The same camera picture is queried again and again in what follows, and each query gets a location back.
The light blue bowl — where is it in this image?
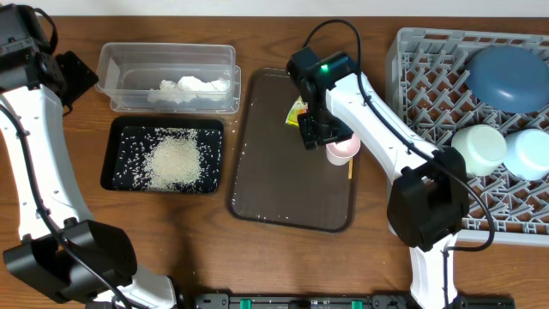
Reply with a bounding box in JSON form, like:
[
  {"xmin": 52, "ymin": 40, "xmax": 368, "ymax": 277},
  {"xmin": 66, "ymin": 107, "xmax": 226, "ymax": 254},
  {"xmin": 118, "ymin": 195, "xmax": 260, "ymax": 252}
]
[{"xmin": 504, "ymin": 129, "xmax": 548, "ymax": 181}]

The dark blue plate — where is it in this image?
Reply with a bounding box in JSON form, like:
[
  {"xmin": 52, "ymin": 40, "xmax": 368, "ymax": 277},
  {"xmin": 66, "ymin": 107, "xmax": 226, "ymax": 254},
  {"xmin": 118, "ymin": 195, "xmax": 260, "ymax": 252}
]
[{"xmin": 466, "ymin": 46, "xmax": 548, "ymax": 113}]

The wooden chopstick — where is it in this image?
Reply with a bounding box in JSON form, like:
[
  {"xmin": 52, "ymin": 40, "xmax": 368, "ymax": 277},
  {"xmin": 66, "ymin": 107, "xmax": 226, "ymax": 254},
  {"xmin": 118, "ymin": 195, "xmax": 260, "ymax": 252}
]
[{"xmin": 348, "ymin": 157, "xmax": 353, "ymax": 179}]

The mint green bowl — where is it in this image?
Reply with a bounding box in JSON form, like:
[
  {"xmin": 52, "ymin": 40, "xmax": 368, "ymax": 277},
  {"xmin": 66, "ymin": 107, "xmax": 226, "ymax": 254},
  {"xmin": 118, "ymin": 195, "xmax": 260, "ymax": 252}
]
[{"xmin": 451, "ymin": 124, "xmax": 508, "ymax": 177}]

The pile of rice grains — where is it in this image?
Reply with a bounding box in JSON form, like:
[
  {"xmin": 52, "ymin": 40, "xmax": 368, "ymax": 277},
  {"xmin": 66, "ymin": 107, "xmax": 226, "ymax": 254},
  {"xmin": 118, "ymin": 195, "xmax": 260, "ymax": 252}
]
[{"xmin": 110, "ymin": 126, "xmax": 223, "ymax": 193}]

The white tissue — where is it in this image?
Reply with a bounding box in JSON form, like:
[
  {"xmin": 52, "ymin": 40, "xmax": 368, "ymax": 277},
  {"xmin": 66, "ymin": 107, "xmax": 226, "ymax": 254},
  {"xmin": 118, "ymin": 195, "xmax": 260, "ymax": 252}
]
[{"xmin": 147, "ymin": 76, "xmax": 231, "ymax": 104}]

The dark brown serving tray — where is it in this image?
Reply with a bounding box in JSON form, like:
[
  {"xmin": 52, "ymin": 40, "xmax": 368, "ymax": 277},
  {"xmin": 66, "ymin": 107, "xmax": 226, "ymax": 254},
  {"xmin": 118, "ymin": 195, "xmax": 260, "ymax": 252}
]
[{"xmin": 226, "ymin": 68, "xmax": 357, "ymax": 233}]

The pink cup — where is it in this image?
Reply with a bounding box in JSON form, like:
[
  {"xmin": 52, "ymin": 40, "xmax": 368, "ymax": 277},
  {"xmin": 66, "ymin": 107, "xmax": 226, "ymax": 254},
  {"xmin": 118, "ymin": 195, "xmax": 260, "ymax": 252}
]
[{"xmin": 326, "ymin": 133, "xmax": 361, "ymax": 166}]

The black waste tray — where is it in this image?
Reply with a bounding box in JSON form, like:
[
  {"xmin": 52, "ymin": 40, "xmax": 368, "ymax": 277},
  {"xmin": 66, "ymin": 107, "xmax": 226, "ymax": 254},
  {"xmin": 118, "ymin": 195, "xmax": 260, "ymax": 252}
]
[{"xmin": 100, "ymin": 116, "xmax": 224, "ymax": 191}]

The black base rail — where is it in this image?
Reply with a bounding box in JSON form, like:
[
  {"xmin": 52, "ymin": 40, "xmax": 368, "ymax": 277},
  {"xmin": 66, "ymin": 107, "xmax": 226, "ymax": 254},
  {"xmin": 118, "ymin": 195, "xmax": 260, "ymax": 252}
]
[{"xmin": 191, "ymin": 292, "xmax": 516, "ymax": 309}]

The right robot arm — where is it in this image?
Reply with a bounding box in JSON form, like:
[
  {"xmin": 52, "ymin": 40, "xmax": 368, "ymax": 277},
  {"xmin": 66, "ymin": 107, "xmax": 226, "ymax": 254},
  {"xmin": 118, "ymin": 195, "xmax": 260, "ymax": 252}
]
[{"xmin": 286, "ymin": 47, "xmax": 468, "ymax": 308}]

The clear plastic bin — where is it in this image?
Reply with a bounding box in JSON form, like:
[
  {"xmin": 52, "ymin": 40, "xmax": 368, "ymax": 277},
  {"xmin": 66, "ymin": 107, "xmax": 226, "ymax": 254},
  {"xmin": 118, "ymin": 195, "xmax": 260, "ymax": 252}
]
[{"xmin": 96, "ymin": 42, "xmax": 241, "ymax": 114}]

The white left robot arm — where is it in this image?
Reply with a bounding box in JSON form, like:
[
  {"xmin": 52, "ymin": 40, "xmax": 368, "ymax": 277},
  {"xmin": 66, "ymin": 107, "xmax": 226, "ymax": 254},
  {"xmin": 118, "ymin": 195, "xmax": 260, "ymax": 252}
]
[{"xmin": 1, "ymin": 3, "xmax": 182, "ymax": 308}]

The yellow green snack wrapper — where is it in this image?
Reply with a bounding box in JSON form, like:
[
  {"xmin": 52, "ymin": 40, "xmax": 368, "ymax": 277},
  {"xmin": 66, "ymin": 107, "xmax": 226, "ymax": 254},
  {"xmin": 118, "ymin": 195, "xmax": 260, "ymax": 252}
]
[{"xmin": 285, "ymin": 96, "xmax": 308, "ymax": 126}]

